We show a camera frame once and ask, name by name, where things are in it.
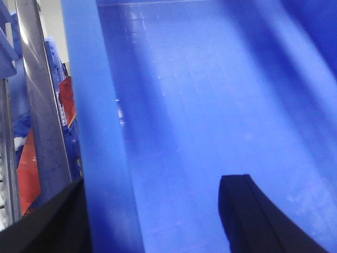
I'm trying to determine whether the red packaging bag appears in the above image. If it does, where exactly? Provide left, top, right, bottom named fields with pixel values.
left=17, top=76, right=76, bottom=216

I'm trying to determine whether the light blue plastic crate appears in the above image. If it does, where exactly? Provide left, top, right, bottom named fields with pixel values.
left=62, top=1, right=336, bottom=252

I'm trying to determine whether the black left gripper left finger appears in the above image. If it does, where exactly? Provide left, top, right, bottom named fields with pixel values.
left=1, top=178, right=92, bottom=252

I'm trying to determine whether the thin steel rack post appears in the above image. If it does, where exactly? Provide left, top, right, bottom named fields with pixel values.
left=1, top=79, right=21, bottom=230

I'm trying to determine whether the steel rack upright post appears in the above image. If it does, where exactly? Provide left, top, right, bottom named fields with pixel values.
left=15, top=0, right=71, bottom=202

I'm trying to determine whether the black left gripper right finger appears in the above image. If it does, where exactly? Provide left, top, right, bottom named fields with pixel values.
left=218, top=174, right=326, bottom=252

